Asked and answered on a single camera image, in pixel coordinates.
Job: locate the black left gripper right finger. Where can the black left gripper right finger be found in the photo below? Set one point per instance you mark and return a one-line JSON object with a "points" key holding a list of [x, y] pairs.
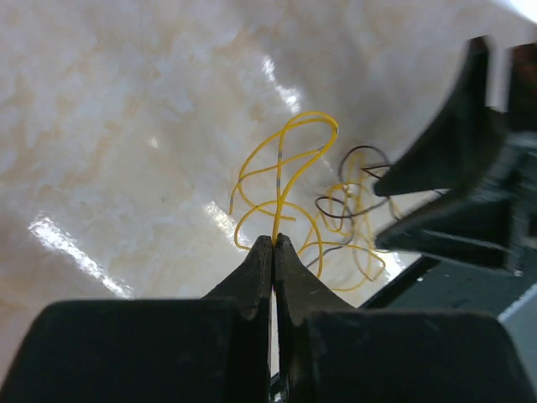
{"points": [[330, 351]]}

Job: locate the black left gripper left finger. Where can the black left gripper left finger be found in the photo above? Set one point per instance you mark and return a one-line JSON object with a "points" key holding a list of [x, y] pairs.
{"points": [[212, 349]]}

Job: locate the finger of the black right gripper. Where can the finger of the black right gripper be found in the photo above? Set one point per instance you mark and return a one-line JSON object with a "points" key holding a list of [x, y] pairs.
{"points": [[488, 232], [448, 148]]}

